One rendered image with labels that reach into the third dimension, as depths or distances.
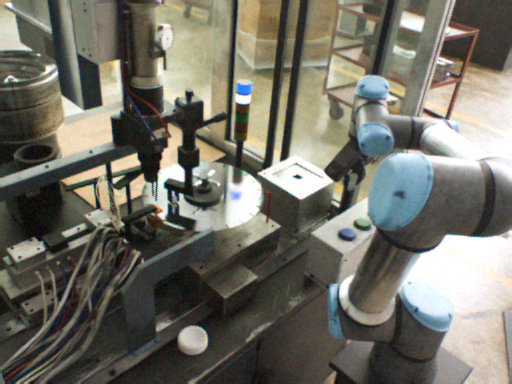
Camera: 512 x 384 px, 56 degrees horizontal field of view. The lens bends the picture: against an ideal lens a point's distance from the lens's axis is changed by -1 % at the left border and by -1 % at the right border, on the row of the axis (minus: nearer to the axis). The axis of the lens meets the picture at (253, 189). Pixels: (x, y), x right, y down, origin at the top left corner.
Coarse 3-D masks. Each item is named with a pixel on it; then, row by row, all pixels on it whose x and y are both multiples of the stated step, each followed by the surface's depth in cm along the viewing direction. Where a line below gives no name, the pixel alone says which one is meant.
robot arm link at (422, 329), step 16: (416, 288) 103; (432, 288) 104; (400, 304) 101; (416, 304) 99; (432, 304) 100; (448, 304) 101; (400, 320) 99; (416, 320) 99; (432, 320) 97; (448, 320) 99; (400, 336) 100; (416, 336) 100; (432, 336) 100; (416, 352) 103; (432, 352) 104
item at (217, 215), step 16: (160, 176) 136; (176, 176) 137; (224, 176) 139; (240, 176) 139; (144, 192) 129; (160, 192) 130; (224, 192) 132; (240, 192) 133; (256, 192) 133; (176, 208) 125; (192, 208) 125; (208, 208) 126; (224, 208) 126; (240, 208) 127; (256, 208) 127; (176, 224) 119; (192, 224) 120; (208, 224) 120; (224, 224) 121; (240, 224) 121
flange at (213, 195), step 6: (198, 186) 129; (210, 186) 130; (216, 186) 132; (198, 192) 129; (204, 192) 129; (210, 192) 130; (216, 192) 130; (222, 192) 130; (186, 198) 128; (192, 198) 127; (198, 198) 127; (204, 198) 127; (210, 198) 128; (216, 198) 128
